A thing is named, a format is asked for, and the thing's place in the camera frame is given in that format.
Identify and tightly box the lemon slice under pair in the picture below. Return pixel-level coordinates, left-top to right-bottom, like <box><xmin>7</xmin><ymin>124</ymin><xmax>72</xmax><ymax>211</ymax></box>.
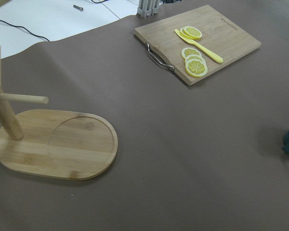
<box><xmin>180</xmin><ymin>27</ymin><xmax>191</xmax><ymax>39</ymax></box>

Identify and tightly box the lemon slice front of pair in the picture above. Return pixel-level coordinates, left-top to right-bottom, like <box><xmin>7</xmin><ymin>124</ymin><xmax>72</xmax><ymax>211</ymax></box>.
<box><xmin>183</xmin><ymin>26</ymin><xmax>202</xmax><ymax>39</ymax></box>

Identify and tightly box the lemon slice middle of trio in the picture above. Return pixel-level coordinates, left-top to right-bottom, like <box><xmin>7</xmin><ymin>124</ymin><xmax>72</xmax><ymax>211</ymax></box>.
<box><xmin>185</xmin><ymin>54</ymin><xmax>206</xmax><ymax>64</ymax></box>

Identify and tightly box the wooden cup rack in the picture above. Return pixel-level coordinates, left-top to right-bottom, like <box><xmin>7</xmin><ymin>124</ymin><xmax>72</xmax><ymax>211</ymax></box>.
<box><xmin>0</xmin><ymin>0</ymin><xmax>118</xmax><ymax>181</ymax></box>

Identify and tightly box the bamboo cutting board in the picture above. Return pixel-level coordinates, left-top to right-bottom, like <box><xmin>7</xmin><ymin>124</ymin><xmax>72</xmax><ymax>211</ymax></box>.
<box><xmin>135</xmin><ymin>5</ymin><xmax>261</xmax><ymax>86</ymax></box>

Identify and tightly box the yellow plastic knife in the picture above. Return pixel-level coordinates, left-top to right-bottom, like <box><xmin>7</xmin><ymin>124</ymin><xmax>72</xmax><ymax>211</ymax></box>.
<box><xmin>174</xmin><ymin>29</ymin><xmax>223</xmax><ymax>64</ymax></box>

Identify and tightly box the small metal bolt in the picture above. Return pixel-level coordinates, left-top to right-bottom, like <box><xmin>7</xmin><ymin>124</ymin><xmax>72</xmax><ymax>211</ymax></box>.
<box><xmin>73</xmin><ymin>5</ymin><xmax>83</xmax><ymax>11</ymax></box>

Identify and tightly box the black cable on table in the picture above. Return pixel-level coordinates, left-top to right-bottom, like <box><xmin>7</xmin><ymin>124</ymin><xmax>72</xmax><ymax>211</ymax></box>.
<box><xmin>0</xmin><ymin>15</ymin><xmax>51</xmax><ymax>42</ymax></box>

